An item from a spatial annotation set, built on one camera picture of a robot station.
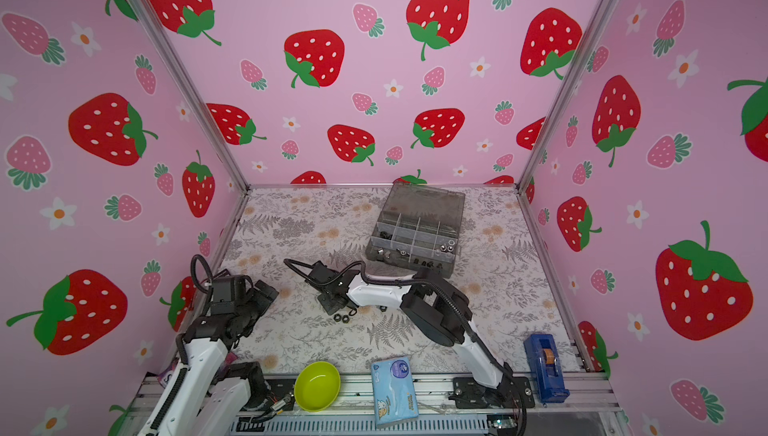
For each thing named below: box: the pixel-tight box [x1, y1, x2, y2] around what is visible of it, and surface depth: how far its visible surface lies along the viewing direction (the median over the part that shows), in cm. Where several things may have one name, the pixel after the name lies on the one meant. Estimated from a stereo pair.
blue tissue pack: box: [371, 356, 419, 425], surface depth 71 cm
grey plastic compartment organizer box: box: [364, 182, 466, 279], surface depth 107 cm
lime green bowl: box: [294, 361, 341, 413], surface depth 76 cm
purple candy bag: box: [157, 357, 180, 389], surface depth 77 cm
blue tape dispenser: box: [523, 334, 570, 404], surface depth 75 cm
